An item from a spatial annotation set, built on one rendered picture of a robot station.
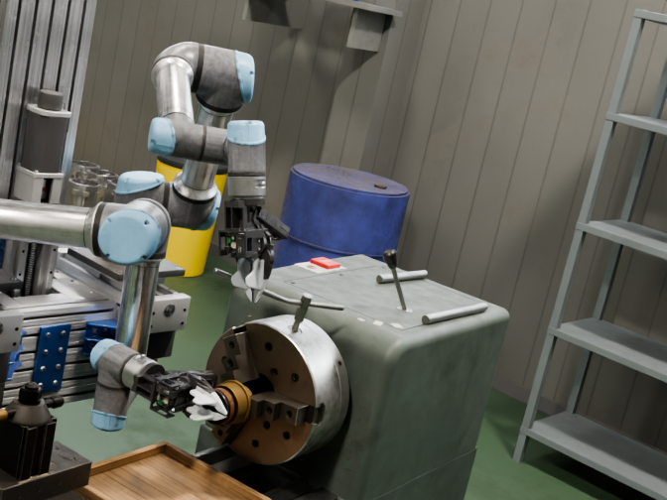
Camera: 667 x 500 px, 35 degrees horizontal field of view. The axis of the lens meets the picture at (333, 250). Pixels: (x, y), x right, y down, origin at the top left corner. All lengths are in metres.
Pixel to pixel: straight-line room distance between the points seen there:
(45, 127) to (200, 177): 0.40
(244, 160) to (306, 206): 3.47
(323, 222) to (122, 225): 3.37
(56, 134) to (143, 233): 0.54
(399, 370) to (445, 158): 3.93
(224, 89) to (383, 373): 0.77
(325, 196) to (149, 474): 3.33
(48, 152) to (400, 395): 1.03
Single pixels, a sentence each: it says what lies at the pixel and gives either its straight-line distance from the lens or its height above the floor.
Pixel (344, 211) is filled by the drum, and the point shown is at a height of 0.87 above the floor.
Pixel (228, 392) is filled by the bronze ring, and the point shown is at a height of 1.11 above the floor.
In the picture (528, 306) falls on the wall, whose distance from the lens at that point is 5.94.
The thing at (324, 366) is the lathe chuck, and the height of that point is 1.18.
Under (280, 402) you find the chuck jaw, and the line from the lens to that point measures 2.25.
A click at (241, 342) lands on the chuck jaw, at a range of 2.31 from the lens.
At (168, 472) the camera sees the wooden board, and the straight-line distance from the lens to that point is 2.37.
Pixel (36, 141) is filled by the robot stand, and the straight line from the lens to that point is 2.67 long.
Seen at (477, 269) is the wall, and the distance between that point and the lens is 6.10.
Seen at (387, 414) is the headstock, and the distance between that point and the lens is 2.39.
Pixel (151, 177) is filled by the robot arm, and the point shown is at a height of 1.39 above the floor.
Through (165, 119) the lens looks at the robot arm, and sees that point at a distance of 2.20.
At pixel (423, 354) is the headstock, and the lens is 2.43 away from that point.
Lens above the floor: 1.95
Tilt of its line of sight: 14 degrees down
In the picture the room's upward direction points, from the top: 12 degrees clockwise
